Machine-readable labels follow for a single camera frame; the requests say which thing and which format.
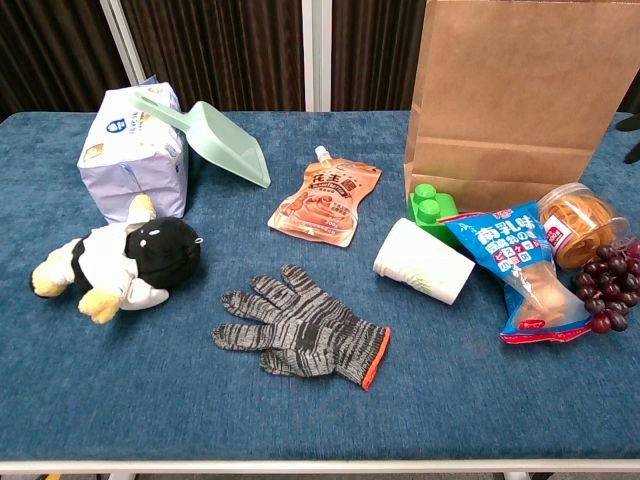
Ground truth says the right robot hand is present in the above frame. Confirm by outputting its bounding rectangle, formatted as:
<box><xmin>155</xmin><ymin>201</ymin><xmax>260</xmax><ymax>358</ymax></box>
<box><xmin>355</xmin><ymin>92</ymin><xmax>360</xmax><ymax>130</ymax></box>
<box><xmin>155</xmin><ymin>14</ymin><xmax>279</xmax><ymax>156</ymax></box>
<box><xmin>615</xmin><ymin>113</ymin><xmax>640</xmax><ymax>165</ymax></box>

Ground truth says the clear jar of rubber bands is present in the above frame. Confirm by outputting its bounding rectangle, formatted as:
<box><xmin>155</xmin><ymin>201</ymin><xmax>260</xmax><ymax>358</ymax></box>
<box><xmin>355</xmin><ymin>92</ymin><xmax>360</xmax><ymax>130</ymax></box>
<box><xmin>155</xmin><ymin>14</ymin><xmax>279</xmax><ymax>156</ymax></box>
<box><xmin>537</xmin><ymin>182</ymin><xmax>632</xmax><ymax>271</ymax></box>

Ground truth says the purple grape bunch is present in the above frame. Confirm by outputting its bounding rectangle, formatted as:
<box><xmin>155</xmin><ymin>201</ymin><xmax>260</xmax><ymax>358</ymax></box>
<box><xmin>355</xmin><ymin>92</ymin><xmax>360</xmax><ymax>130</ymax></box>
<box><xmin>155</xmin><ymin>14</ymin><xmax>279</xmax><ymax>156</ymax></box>
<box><xmin>572</xmin><ymin>239</ymin><xmax>640</xmax><ymax>335</ymax></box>

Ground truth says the blue snack bag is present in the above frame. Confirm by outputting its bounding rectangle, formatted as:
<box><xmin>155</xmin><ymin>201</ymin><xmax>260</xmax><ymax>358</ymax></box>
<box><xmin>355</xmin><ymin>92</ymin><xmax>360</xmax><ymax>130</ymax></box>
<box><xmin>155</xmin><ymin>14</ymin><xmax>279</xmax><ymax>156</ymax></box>
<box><xmin>438</xmin><ymin>200</ymin><xmax>594</xmax><ymax>346</ymax></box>

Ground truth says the white paper cup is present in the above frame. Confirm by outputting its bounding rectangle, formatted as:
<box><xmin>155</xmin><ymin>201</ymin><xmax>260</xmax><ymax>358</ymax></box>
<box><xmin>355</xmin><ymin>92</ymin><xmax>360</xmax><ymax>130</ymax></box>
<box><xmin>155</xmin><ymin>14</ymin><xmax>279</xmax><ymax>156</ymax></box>
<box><xmin>372</xmin><ymin>217</ymin><xmax>476</xmax><ymax>306</ymax></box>

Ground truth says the grey striped knit glove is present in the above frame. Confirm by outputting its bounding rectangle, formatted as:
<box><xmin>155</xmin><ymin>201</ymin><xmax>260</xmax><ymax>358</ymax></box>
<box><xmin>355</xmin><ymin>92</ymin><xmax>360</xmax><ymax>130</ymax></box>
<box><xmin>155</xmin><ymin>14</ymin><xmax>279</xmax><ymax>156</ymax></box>
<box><xmin>211</xmin><ymin>264</ymin><xmax>392</xmax><ymax>392</ymax></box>

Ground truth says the brown paper bag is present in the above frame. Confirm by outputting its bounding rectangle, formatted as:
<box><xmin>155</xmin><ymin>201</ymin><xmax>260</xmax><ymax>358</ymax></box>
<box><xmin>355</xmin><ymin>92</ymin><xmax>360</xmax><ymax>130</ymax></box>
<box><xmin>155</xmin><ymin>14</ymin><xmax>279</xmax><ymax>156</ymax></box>
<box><xmin>403</xmin><ymin>0</ymin><xmax>640</xmax><ymax>214</ymax></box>

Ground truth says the green toy building block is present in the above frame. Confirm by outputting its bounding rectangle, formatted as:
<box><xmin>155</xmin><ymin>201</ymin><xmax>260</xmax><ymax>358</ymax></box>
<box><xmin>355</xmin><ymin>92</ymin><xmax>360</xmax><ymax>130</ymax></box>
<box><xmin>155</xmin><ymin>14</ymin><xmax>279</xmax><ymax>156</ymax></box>
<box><xmin>407</xmin><ymin>183</ymin><xmax>462</xmax><ymax>247</ymax></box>

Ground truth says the orange spout pouch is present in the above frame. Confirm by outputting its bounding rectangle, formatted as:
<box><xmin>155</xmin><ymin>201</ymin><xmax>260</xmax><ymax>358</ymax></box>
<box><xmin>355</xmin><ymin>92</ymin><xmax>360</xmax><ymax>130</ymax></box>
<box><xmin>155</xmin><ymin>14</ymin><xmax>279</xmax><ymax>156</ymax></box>
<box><xmin>267</xmin><ymin>145</ymin><xmax>383</xmax><ymax>249</ymax></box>

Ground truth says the mint green plastic scoop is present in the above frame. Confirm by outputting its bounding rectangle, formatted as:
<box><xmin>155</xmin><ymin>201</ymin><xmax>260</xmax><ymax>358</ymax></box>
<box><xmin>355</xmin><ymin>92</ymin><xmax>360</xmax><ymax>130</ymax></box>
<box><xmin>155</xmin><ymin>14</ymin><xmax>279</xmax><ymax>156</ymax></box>
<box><xmin>130</xmin><ymin>90</ymin><xmax>272</xmax><ymax>189</ymax></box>

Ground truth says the black white penguin plush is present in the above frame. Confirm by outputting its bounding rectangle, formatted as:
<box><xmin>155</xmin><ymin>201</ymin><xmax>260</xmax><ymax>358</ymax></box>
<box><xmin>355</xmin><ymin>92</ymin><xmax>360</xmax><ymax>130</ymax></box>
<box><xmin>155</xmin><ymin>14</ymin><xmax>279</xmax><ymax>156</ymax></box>
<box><xmin>30</xmin><ymin>194</ymin><xmax>204</xmax><ymax>325</ymax></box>

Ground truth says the pale purple tissue pack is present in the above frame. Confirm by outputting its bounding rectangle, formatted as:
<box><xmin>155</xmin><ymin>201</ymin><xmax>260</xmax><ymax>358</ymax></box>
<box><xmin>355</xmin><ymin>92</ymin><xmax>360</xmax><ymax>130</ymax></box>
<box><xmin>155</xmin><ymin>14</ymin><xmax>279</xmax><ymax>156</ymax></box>
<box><xmin>76</xmin><ymin>75</ymin><xmax>190</xmax><ymax>225</ymax></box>

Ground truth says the blue table mat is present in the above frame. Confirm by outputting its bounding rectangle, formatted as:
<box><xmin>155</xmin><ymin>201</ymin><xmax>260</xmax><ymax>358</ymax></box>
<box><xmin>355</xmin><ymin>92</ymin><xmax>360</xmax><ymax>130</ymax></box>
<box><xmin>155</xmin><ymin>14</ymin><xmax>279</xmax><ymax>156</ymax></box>
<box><xmin>0</xmin><ymin>110</ymin><xmax>640</xmax><ymax>462</ymax></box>

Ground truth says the white partition post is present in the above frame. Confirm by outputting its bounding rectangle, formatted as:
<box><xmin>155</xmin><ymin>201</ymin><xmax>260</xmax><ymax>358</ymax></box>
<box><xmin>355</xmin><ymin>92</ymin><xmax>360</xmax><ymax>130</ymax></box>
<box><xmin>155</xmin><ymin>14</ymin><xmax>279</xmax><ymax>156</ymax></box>
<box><xmin>301</xmin><ymin>0</ymin><xmax>334</xmax><ymax>113</ymax></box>
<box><xmin>98</xmin><ymin>0</ymin><xmax>147</xmax><ymax>87</ymax></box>

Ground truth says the white table frame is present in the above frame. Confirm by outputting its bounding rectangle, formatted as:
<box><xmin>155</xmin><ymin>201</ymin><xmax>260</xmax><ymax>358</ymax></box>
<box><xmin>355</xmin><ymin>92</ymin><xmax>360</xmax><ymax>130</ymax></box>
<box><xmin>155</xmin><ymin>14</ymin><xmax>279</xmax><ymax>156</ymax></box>
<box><xmin>0</xmin><ymin>458</ymin><xmax>640</xmax><ymax>480</ymax></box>

